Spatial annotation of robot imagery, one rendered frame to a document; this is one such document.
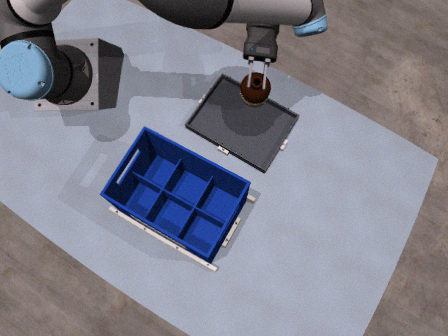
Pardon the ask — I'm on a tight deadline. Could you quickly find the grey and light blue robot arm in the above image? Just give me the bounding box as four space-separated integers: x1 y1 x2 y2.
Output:
0 0 328 105

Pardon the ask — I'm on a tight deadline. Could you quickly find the blue plastic crate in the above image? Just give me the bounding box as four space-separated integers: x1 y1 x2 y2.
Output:
100 126 251 264

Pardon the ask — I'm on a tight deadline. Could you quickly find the brown bottle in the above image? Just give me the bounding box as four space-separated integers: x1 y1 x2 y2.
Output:
240 72 271 107

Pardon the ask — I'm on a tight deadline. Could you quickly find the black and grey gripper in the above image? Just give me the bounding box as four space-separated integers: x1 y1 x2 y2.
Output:
243 24 280 91

